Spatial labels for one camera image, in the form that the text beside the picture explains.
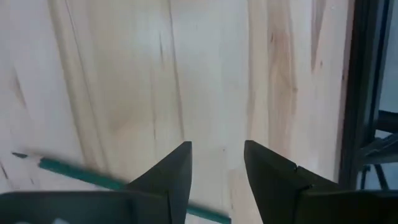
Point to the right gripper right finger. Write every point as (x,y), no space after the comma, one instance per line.
(295,199)

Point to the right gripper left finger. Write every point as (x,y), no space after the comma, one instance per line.
(93,208)

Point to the green pencil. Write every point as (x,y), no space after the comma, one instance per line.
(77,174)

